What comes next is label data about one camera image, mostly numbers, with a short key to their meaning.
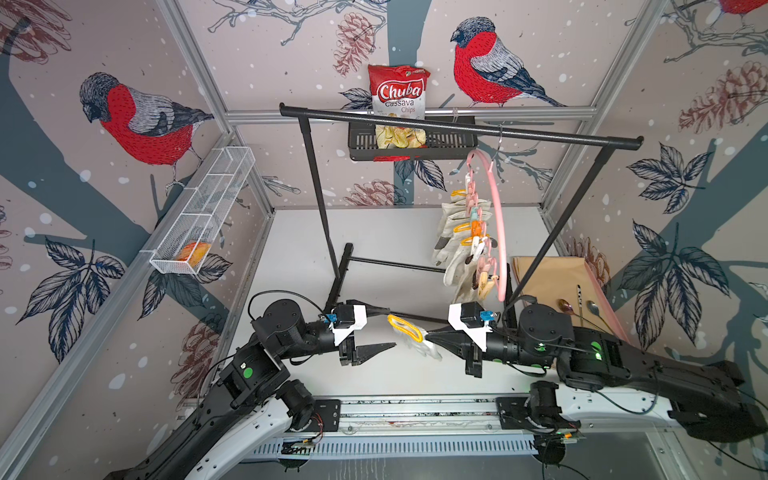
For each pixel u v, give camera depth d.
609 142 0.47
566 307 0.92
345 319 0.44
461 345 0.48
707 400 0.42
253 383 0.45
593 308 0.92
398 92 0.82
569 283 0.98
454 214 0.73
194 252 0.64
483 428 0.72
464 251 0.68
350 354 0.47
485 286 0.54
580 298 0.95
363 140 0.95
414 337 0.50
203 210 0.78
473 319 0.42
